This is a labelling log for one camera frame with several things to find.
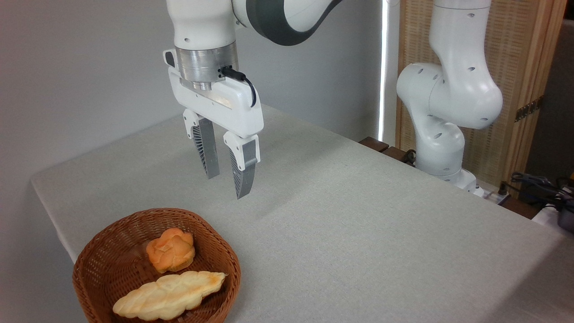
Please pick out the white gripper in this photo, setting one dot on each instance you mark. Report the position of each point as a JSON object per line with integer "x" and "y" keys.
{"x": 224, "y": 105}

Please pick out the round orange bread roll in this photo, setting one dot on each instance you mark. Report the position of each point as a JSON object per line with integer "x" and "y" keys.
{"x": 172, "y": 253}

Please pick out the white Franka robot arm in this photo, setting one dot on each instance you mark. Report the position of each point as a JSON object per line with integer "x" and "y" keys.
{"x": 453, "y": 89}

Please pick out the long pale braided bread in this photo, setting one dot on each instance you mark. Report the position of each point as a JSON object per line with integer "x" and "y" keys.
{"x": 168, "y": 296}

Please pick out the grey tablecloth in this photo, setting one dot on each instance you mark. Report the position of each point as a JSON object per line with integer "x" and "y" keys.
{"x": 358, "y": 233}

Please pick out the brown wicker basket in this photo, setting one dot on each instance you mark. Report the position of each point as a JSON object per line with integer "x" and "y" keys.
{"x": 103, "y": 260}

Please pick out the wooden woven screen divider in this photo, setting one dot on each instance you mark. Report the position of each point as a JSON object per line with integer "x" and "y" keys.
{"x": 515, "y": 58}

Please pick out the metal hinge on divider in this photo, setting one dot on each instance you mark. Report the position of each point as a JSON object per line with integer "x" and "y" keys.
{"x": 529, "y": 109}

